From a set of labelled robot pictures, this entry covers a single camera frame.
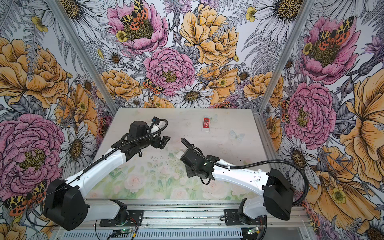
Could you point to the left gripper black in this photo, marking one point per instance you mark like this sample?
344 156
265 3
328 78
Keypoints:
161 146

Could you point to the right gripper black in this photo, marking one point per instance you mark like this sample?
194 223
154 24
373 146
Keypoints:
189 173

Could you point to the red white remote control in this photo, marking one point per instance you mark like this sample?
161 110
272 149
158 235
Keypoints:
206 125

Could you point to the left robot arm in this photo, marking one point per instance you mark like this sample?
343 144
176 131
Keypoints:
65 202

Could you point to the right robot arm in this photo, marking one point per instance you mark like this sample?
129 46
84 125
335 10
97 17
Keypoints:
274 194

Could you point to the right circuit board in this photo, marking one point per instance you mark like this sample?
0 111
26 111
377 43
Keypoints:
253 231

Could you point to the circuit board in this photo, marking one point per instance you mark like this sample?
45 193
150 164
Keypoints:
253 231
123 232

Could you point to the left circuit board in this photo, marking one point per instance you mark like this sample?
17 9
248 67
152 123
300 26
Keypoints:
123 232

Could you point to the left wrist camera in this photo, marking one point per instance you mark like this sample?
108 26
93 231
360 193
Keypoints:
155 127

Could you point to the aluminium frame rail front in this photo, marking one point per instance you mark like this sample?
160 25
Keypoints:
172 214

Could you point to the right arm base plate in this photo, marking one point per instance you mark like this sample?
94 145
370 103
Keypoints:
233 217

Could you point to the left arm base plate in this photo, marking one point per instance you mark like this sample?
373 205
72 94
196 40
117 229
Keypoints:
132 218

